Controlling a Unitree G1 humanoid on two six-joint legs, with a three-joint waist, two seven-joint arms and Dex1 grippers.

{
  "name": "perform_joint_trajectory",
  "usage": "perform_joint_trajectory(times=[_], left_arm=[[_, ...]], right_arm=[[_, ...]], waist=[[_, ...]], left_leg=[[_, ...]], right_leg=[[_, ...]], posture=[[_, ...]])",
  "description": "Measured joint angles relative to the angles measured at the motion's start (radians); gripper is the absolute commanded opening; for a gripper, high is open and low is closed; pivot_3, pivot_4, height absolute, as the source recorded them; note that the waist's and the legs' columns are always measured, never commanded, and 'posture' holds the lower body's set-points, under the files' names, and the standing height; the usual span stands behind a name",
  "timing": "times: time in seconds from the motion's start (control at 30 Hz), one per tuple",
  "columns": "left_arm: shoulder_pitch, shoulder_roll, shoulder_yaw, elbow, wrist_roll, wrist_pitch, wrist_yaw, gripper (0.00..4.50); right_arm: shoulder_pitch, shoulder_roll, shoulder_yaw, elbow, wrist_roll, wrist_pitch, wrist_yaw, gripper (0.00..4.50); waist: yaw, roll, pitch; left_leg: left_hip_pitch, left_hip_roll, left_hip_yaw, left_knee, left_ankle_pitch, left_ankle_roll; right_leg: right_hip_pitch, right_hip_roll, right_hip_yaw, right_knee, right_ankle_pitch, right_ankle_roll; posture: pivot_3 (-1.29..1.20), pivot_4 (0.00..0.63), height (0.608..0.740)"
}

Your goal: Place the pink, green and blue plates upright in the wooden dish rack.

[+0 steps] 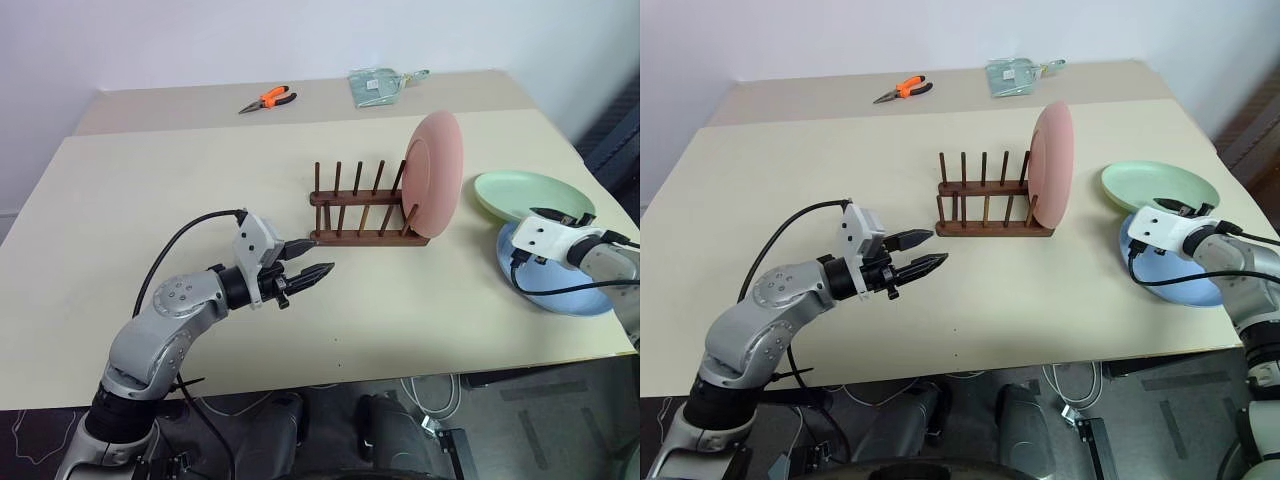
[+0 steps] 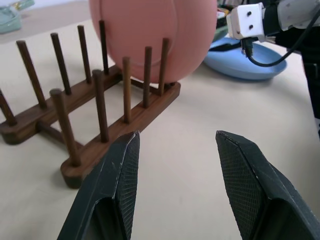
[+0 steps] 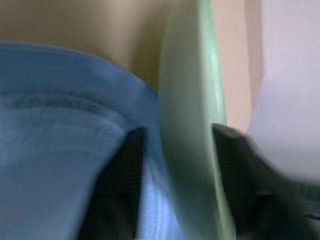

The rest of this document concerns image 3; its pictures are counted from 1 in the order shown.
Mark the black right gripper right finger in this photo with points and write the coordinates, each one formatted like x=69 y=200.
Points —
x=250 y=190

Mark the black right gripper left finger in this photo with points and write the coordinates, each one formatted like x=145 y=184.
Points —
x=117 y=185

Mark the green plate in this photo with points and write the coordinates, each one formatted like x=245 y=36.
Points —
x=190 y=130

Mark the blue plate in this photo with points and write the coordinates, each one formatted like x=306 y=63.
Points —
x=62 y=140

